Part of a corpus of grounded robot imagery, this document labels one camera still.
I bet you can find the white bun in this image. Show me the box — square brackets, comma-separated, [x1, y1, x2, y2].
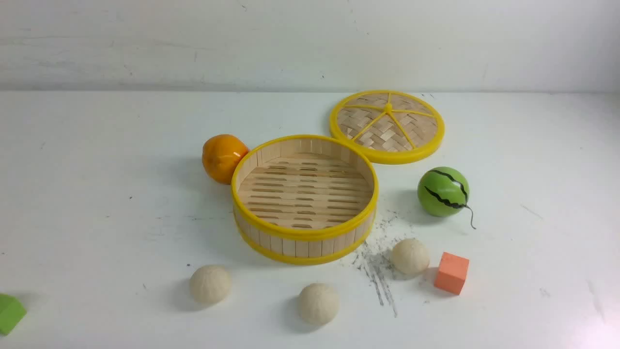
[297, 283, 340, 326]
[390, 238, 430, 277]
[189, 265, 231, 306]

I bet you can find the yellow rimmed bamboo steamer tray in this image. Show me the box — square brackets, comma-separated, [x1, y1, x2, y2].
[231, 135, 379, 265]

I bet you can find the green toy watermelon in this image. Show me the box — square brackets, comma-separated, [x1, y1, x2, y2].
[417, 166, 475, 229]

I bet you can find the yellow woven steamer lid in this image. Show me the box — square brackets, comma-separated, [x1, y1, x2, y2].
[328, 89, 445, 165]

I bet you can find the orange foam cube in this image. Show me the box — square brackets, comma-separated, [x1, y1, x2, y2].
[434, 252, 470, 295]

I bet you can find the green foam block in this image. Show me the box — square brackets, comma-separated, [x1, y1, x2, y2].
[0, 293, 27, 336]

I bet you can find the orange toy fruit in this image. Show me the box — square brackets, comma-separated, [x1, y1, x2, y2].
[202, 133, 249, 185]

